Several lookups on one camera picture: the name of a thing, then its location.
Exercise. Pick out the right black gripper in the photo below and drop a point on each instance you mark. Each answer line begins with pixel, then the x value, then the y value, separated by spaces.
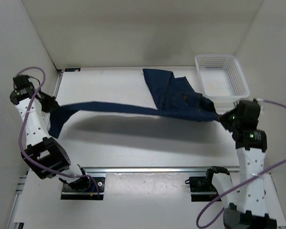
pixel 223 118

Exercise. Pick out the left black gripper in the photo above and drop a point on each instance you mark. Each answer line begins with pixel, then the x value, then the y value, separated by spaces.
pixel 52 104

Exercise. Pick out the dark blue denim trousers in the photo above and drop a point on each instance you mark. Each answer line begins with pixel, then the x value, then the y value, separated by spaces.
pixel 173 97

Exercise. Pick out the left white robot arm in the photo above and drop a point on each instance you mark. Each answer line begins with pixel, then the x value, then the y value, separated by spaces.
pixel 40 146

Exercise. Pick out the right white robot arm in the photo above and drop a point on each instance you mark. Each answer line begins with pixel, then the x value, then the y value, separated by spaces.
pixel 244 206

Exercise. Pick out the white perforated plastic basket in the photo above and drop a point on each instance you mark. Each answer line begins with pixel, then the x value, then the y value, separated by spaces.
pixel 221 78

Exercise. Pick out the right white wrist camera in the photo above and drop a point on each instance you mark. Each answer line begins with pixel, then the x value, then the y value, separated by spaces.
pixel 261 104

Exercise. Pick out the aluminium frame rail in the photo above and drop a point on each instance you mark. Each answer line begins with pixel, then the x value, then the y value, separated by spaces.
pixel 145 159

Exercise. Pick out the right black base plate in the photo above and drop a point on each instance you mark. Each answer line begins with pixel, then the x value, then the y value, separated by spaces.
pixel 201 190

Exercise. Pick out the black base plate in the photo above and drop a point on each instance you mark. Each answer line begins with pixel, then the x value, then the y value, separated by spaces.
pixel 87 193
pixel 201 190

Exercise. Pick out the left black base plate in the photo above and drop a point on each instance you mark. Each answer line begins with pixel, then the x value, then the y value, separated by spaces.
pixel 87 193

